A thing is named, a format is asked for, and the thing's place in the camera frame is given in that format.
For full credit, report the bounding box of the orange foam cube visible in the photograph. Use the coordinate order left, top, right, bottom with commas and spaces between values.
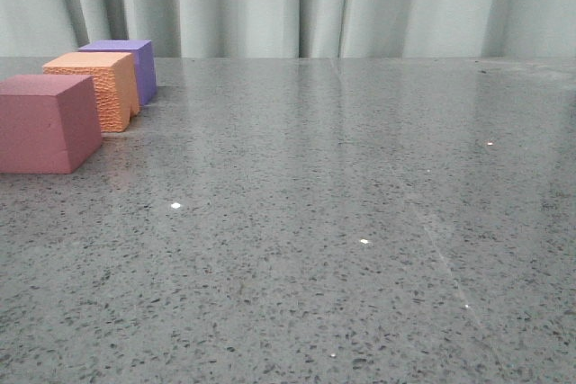
42, 51, 140, 132

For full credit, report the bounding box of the purple foam cube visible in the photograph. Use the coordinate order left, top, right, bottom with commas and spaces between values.
78, 40, 157, 105

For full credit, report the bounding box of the pale green curtain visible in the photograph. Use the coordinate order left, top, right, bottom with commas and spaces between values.
1, 0, 575, 58

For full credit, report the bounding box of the pink-red foam cube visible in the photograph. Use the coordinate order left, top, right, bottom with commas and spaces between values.
1, 75, 103, 174

